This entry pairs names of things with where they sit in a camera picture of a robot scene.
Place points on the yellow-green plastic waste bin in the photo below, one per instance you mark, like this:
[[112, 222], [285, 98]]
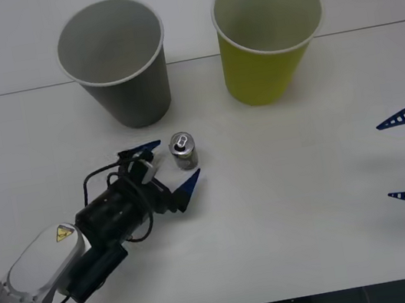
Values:
[[260, 75]]

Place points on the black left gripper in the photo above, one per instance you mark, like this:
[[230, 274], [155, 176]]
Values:
[[164, 200]]

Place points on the silver and black left arm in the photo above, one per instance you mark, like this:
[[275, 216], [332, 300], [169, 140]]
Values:
[[35, 269]]

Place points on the small silver drink can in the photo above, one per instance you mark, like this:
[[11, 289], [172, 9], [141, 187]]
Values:
[[185, 156]]

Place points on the grey plastic waste bin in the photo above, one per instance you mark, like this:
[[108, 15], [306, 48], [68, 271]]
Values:
[[130, 93]]

